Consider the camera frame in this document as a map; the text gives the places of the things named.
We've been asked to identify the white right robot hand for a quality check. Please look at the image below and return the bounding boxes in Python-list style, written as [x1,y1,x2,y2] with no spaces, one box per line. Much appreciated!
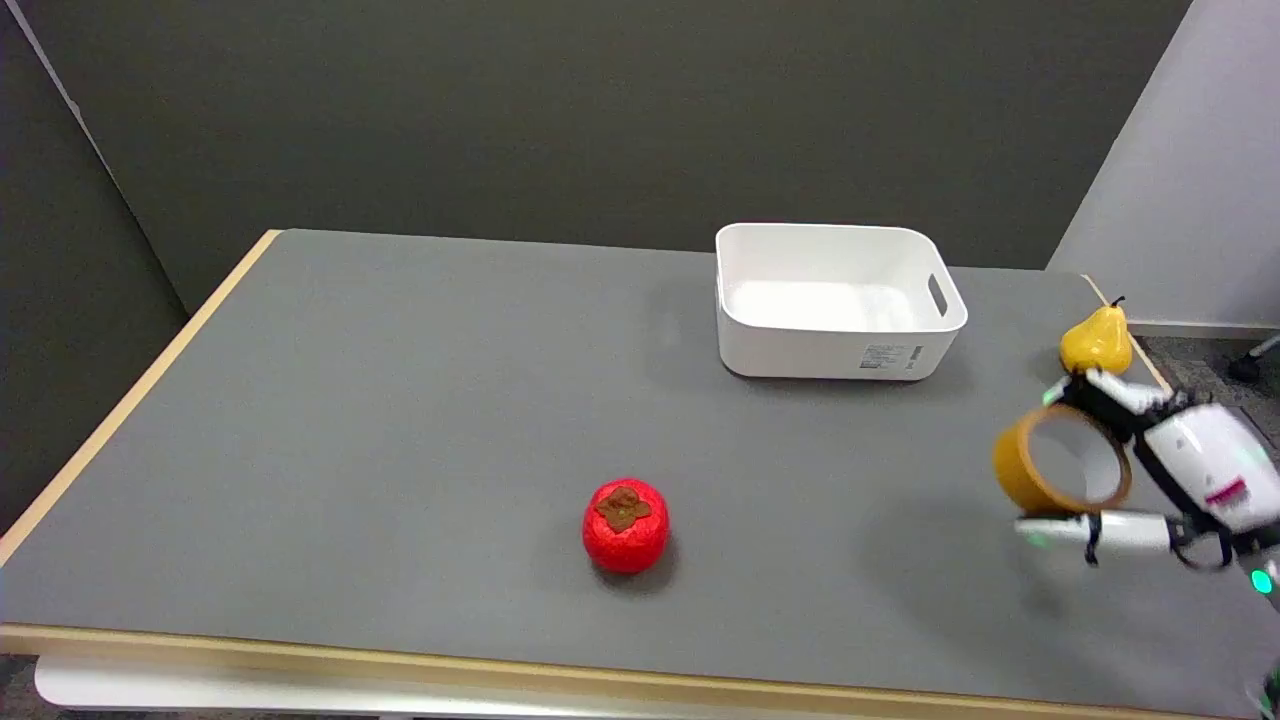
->
[1015,367,1280,598]

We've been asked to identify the yellow tape roll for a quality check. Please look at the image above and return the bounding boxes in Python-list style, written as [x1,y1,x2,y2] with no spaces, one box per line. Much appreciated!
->
[992,404,1133,517]

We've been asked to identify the white plastic box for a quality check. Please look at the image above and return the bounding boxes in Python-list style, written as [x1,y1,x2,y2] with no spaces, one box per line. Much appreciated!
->
[715,222,969,381]

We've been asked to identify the chair caster leg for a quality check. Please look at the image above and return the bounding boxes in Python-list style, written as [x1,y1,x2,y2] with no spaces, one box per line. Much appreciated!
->
[1229,334,1280,383]

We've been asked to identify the yellow pear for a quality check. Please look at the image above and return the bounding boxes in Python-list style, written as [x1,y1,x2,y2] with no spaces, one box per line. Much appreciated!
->
[1060,296,1134,377]

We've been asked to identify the red persimmon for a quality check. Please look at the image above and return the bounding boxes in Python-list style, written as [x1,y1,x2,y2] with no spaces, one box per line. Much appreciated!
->
[583,478,671,575]

